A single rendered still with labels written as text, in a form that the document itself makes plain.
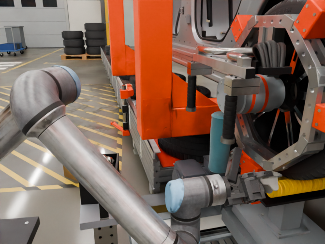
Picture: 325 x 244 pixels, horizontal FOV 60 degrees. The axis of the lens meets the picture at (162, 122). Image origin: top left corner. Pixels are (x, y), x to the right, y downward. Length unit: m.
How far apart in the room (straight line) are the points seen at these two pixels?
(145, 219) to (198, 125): 0.89
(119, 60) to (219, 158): 2.28
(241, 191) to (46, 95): 0.60
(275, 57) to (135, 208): 0.55
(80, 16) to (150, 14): 10.76
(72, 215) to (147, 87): 0.93
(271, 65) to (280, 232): 0.80
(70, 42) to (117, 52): 6.20
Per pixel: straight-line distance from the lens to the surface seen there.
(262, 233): 1.40
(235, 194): 0.89
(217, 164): 1.24
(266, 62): 0.85
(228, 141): 0.87
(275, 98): 1.06
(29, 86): 0.73
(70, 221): 1.83
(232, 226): 1.53
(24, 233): 1.34
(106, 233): 1.35
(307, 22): 0.93
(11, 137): 0.95
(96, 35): 9.29
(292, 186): 1.17
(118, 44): 3.28
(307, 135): 0.92
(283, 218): 1.38
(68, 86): 0.82
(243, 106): 1.01
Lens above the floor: 1.10
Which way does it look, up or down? 19 degrees down
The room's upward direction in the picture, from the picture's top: straight up
